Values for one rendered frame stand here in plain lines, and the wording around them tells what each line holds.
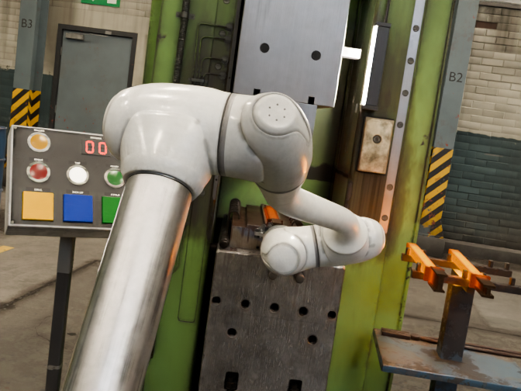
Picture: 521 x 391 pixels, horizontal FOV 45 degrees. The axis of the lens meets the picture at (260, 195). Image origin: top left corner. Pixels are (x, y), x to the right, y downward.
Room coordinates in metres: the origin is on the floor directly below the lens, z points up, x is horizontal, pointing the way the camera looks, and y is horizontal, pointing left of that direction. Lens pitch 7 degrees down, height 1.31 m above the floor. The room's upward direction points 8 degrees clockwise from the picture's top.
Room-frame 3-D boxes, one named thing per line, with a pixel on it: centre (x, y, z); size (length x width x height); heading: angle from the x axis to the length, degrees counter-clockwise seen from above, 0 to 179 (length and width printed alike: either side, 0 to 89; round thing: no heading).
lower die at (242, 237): (2.05, -0.02, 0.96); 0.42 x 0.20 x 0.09; 3
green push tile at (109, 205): (1.67, 0.38, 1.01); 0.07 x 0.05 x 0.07; 118
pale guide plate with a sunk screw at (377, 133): (1.98, -0.34, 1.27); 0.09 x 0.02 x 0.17; 93
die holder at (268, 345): (2.06, -0.07, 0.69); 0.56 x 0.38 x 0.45; 3
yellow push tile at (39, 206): (1.57, 0.56, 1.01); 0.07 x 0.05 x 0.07; 118
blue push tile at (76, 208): (1.62, 0.47, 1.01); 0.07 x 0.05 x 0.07; 118
